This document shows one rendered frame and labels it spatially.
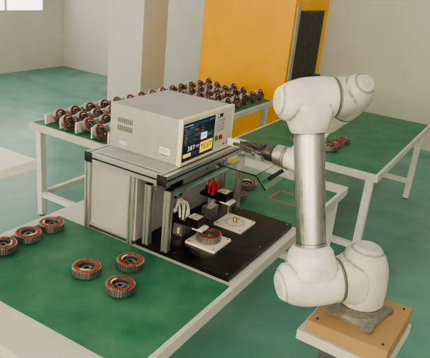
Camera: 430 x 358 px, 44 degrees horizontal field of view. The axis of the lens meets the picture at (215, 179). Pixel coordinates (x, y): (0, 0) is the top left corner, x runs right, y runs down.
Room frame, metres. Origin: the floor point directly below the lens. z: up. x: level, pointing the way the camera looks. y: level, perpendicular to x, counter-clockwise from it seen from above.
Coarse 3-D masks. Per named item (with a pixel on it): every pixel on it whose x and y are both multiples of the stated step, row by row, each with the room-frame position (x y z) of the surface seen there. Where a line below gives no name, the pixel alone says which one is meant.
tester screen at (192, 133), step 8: (208, 120) 2.29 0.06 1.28; (184, 128) 2.13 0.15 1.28; (192, 128) 2.18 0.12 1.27; (200, 128) 2.24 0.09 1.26; (208, 128) 2.30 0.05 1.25; (184, 136) 2.14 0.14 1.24; (192, 136) 2.19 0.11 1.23; (200, 136) 2.24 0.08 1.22; (184, 144) 2.14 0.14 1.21; (192, 144) 2.19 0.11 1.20; (184, 152) 2.14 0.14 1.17
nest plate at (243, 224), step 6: (228, 216) 2.40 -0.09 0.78; (234, 216) 2.40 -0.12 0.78; (216, 222) 2.31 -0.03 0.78; (222, 222) 2.32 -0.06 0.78; (228, 222) 2.32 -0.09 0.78; (240, 222) 2.34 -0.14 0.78; (246, 222) 2.34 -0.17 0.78; (252, 222) 2.35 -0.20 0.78; (228, 228) 2.27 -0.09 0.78; (234, 228) 2.27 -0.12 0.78; (240, 228) 2.27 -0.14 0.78; (246, 228) 2.28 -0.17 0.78
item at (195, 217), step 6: (192, 216) 2.16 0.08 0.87; (198, 216) 2.17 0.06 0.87; (180, 222) 2.16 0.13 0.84; (186, 222) 2.15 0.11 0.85; (192, 222) 2.13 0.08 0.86; (198, 222) 2.12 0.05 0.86; (204, 222) 2.17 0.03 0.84; (192, 228) 2.13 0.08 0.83; (198, 228) 2.13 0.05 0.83; (204, 228) 2.14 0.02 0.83
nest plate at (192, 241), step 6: (186, 240) 2.10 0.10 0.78; (192, 240) 2.10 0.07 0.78; (222, 240) 2.13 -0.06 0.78; (228, 240) 2.14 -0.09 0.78; (198, 246) 2.06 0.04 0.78; (204, 246) 2.06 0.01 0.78; (210, 246) 2.06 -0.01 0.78; (216, 246) 2.07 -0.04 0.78; (222, 246) 2.09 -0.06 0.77; (210, 252) 2.03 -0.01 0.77
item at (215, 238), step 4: (208, 228) 2.17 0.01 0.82; (212, 228) 2.17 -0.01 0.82; (200, 232) 2.12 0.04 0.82; (204, 232) 2.15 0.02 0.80; (208, 232) 2.16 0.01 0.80; (212, 232) 2.15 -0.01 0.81; (216, 232) 2.14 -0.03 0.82; (220, 232) 2.14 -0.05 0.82; (200, 236) 2.09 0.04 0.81; (204, 236) 2.09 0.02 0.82; (208, 236) 2.11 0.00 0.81; (212, 236) 2.12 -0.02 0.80; (216, 236) 2.10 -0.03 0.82; (220, 236) 2.11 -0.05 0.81; (200, 240) 2.08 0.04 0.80; (204, 240) 2.07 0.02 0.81; (208, 240) 2.07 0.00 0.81; (212, 240) 2.07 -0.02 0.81; (216, 240) 2.08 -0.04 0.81; (220, 240) 2.11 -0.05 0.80; (208, 244) 2.07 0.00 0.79; (212, 244) 2.07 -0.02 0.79
